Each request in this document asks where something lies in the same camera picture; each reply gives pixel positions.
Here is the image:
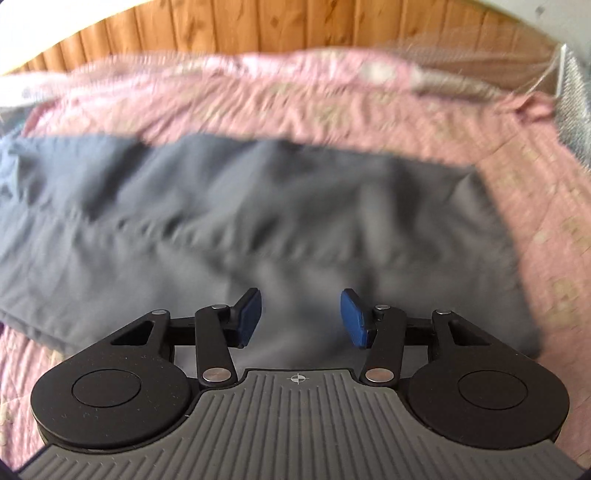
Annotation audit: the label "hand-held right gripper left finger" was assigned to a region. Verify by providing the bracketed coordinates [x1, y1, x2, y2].
[111, 287, 263, 388]

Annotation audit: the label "pink bear print blanket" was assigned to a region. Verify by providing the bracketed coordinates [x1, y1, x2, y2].
[0, 48, 591, 467]

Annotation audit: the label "pink cloud print pillow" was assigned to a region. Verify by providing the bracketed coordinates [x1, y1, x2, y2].
[323, 53, 504, 100]

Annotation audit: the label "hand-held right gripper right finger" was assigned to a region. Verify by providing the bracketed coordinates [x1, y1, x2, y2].
[340, 288, 492, 387]

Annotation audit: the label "grey-blue pants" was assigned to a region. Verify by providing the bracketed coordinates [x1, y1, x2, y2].
[0, 124, 543, 374]

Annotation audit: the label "wooden headboard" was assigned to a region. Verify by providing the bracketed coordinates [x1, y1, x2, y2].
[9, 0, 552, 77]

